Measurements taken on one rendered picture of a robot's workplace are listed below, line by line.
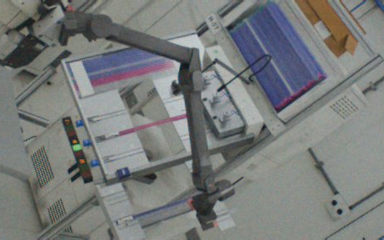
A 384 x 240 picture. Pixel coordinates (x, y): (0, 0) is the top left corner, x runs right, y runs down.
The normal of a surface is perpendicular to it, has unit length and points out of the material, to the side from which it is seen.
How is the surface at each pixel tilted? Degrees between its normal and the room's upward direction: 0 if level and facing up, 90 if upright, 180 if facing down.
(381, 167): 90
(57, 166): 90
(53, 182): 90
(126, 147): 48
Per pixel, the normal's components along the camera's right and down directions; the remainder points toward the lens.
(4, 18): 0.41, 0.78
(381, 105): -0.54, -0.27
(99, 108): 0.11, -0.58
